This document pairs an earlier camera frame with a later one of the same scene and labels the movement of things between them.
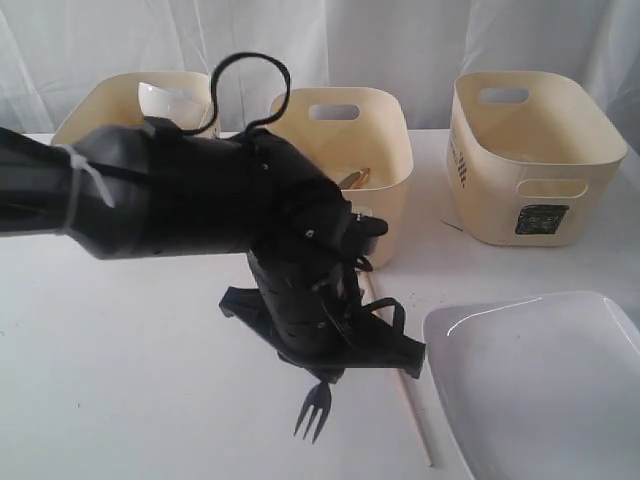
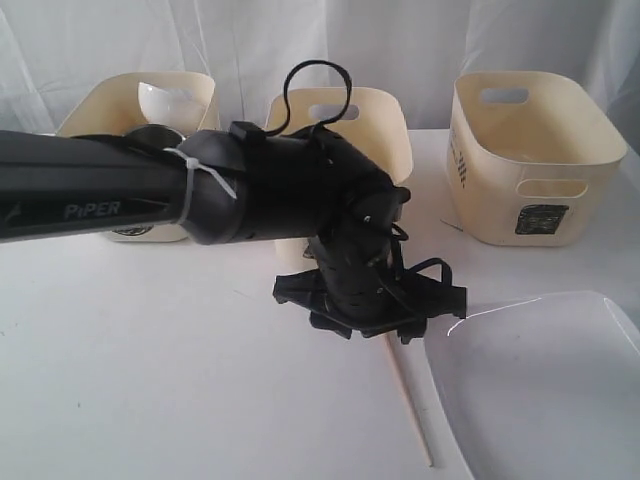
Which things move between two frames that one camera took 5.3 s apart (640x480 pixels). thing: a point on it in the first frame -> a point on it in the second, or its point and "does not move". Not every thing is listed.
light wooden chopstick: x=407 y=383 does not move
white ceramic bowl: x=188 y=109 does not move
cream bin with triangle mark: x=361 y=137 does not move
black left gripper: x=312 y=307 -> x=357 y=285
